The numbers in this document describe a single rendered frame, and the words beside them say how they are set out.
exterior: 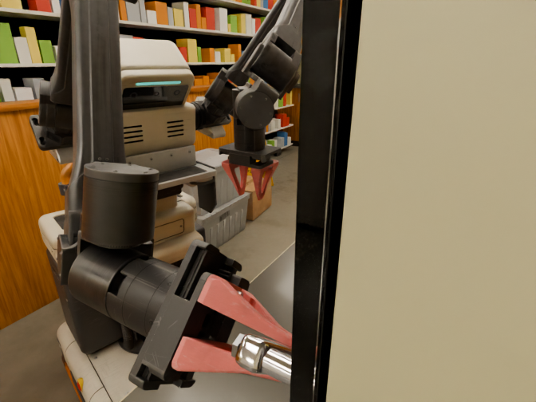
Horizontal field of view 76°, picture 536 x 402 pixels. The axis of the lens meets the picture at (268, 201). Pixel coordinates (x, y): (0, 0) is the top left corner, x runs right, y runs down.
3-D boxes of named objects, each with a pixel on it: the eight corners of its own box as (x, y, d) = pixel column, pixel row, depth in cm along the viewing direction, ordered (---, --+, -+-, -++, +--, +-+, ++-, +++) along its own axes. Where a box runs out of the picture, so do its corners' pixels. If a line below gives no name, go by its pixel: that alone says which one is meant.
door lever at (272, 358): (356, 413, 21) (368, 371, 22) (320, 429, 14) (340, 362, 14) (281, 375, 24) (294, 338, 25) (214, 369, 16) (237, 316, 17)
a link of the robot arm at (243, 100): (297, 73, 62) (259, 42, 59) (316, 77, 51) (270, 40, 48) (259, 128, 64) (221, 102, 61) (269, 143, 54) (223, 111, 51)
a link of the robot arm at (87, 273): (116, 286, 34) (59, 307, 29) (120, 220, 33) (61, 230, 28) (167, 310, 31) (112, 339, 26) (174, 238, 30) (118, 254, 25)
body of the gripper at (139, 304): (214, 243, 24) (140, 218, 27) (145, 395, 21) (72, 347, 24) (248, 267, 30) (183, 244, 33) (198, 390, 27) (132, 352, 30)
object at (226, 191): (251, 192, 281) (250, 153, 269) (202, 219, 234) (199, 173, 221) (212, 183, 301) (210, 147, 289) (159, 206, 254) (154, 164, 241)
